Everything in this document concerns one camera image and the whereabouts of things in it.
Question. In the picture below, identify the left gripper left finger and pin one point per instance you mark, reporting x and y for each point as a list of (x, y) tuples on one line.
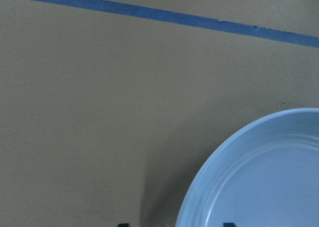
[(123, 225)]

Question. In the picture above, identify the blue plate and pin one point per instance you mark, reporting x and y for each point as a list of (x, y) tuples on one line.
[(264, 175)]

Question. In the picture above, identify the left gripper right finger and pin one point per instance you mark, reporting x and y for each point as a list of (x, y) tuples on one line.
[(229, 225)]

